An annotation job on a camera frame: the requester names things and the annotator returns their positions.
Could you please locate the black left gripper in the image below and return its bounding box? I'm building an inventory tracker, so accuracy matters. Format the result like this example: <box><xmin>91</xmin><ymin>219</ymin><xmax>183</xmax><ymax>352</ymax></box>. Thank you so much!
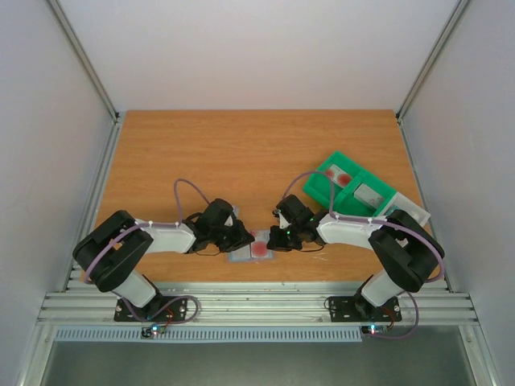
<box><xmin>211</xmin><ymin>220</ymin><xmax>255</xmax><ymax>253</ymax></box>

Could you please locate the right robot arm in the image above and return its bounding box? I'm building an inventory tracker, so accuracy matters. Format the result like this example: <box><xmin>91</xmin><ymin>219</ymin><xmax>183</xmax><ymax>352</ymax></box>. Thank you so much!
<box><xmin>267</xmin><ymin>195</ymin><xmax>444</xmax><ymax>322</ymax></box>

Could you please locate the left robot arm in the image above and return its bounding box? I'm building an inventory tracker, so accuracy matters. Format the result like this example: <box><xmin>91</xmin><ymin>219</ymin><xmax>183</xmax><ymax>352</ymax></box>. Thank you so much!
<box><xmin>72</xmin><ymin>199</ymin><xmax>255</xmax><ymax>320</ymax></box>

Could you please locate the red white cards stack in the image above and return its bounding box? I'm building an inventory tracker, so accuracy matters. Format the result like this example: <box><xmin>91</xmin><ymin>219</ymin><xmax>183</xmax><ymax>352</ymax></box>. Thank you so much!
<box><xmin>325</xmin><ymin>164</ymin><xmax>352</xmax><ymax>188</ymax></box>

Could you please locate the green bin middle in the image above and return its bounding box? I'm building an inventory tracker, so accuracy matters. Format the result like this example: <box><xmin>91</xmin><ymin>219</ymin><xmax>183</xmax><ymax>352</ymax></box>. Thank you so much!
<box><xmin>338</xmin><ymin>171</ymin><xmax>397</xmax><ymax>216</ymax></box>

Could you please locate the left controller board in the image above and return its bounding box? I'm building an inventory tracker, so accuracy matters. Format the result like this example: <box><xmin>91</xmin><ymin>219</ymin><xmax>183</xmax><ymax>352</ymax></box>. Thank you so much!
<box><xmin>141</xmin><ymin>325</ymin><xmax>167</xmax><ymax>339</ymax></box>

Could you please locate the controller board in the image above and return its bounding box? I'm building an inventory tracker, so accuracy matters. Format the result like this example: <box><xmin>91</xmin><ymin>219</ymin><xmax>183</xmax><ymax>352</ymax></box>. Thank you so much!
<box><xmin>141</xmin><ymin>325</ymin><xmax>167</xmax><ymax>339</ymax></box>
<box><xmin>361</xmin><ymin>324</ymin><xmax>390</xmax><ymax>335</ymax></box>

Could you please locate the white translucent bin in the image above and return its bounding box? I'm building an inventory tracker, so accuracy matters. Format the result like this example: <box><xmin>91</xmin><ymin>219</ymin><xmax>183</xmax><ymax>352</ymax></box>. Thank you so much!
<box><xmin>393</xmin><ymin>192</ymin><xmax>431</xmax><ymax>228</ymax></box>

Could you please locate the right controller board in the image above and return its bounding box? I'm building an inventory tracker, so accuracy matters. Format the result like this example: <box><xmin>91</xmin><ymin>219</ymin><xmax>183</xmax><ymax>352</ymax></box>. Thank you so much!
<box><xmin>361</xmin><ymin>324</ymin><xmax>390</xmax><ymax>335</ymax></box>

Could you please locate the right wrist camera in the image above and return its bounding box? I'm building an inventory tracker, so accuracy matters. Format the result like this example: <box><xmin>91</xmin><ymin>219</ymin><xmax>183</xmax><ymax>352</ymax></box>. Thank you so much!
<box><xmin>273</xmin><ymin>208</ymin><xmax>292</xmax><ymax>229</ymax></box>

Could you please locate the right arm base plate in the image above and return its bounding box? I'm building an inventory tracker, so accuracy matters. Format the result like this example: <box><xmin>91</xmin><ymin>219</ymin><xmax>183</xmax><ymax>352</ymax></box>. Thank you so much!
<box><xmin>323</xmin><ymin>296</ymin><xmax>402</xmax><ymax>322</ymax></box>

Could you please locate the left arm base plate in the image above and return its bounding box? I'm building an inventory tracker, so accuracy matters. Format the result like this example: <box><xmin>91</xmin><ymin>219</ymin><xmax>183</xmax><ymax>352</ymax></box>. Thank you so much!
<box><xmin>113</xmin><ymin>295</ymin><xmax>192</xmax><ymax>323</ymax></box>

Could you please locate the aluminium table edge rail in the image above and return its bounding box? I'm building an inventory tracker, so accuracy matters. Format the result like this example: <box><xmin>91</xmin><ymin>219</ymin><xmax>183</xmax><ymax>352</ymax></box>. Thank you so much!
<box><xmin>36</xmin><ymin>280</ymin><xmax>479</xmax><ymax>326</ymax></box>

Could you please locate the grey slotted cable duct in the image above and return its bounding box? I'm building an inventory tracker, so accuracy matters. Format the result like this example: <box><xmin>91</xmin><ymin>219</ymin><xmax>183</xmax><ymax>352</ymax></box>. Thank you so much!
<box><xmin>55</xmin><ymin>326</ymin><xmax>362</xmax><ymax>343</ymax></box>

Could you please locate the aluminium corner post right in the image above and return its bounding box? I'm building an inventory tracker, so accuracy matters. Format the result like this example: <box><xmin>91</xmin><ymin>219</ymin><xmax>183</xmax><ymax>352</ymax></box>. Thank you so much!
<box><xmin>395</xmin><ymin>0</ymin><xmax>472</xmax><ymax>125</ymax></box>

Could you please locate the aluminium corner post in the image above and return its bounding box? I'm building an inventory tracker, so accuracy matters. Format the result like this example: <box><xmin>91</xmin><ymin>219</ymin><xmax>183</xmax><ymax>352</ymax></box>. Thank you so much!
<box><xmin>45</xmin><ymin>0</ymin><xmax>119</xmax><ymax>122</ymax></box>
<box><xmin>395</xmin><ymin>0</ymin><xmax>472</xmax><ymax>125</ymax></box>

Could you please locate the aluminium corner post left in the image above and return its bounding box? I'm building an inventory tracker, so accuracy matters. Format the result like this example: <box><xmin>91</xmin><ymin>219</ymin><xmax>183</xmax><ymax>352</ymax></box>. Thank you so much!
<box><xmin>45</xmin><ymin>0</ymin><xmax>119</xmax><ymax>122</ymax></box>

